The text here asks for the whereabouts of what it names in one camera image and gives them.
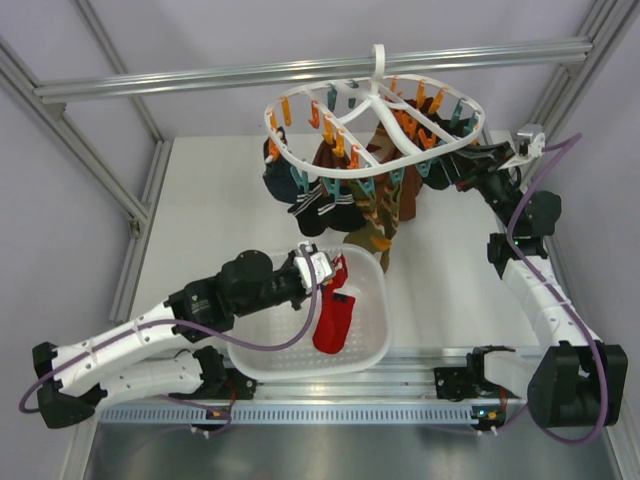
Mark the red santa sock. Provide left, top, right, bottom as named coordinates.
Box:
left=329, top=254, right=349, bottom=289

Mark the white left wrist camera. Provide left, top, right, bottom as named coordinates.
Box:
left=293, top=242, right=336, bottom=293

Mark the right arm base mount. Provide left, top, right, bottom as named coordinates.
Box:
left=434, top=345, right=515, bottom=402

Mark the navy blue sock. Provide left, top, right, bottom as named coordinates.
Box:
left=262, top=137, right=299, bottom=205

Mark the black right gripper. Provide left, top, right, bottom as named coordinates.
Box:
left=434, top=141, right=522, bottom=233

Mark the aluminium top rail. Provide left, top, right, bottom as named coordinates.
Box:
left=33, top=37, right=594, bottom=104

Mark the white round clip hanger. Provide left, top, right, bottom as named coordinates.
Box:
left=264, top=44, right=486, bottom=180

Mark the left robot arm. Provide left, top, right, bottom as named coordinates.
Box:
left=19, top=243, right=337, bottom=429

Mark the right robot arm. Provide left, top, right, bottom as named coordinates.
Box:
left=437, top=143, right=628, bottom=430

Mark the perforated cable tray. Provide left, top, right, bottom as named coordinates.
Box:
left=99, top=402, right=504, bottom=426

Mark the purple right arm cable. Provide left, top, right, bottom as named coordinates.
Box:
left=507, top=132, right=611, bottom=445

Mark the brown sock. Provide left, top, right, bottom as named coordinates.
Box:
left=399, top=166, right=423, bottom=222

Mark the translucent white plastic basket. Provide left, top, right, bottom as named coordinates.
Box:
left=227, top=244, right=392, bottom=382

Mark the plain red sock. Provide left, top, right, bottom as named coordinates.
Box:
left=312, top=288, right=356, bottom=355

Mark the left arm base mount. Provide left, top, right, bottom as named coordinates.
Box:
left=170, top=368, right=257, bottom=401

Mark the olive striped sock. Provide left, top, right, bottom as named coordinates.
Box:
left=343, top=171, right=404, bottom=273

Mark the orange clothes peg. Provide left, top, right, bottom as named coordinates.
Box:
left=322, top=114, right=338, bottom=145

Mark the black white striped sock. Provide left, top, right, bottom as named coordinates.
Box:
left=287, top=183, right=366, bottom=237

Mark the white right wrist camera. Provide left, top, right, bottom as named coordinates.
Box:
left=515, top=124, right=546, bottom=160

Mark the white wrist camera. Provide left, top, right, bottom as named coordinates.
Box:
left=515, top=124, right=546, bottom=160
left=293, top=242, right=336, bottom=293

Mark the teal clothes peg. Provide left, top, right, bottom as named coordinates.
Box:
left=322, top=177, right=341, bottom=200

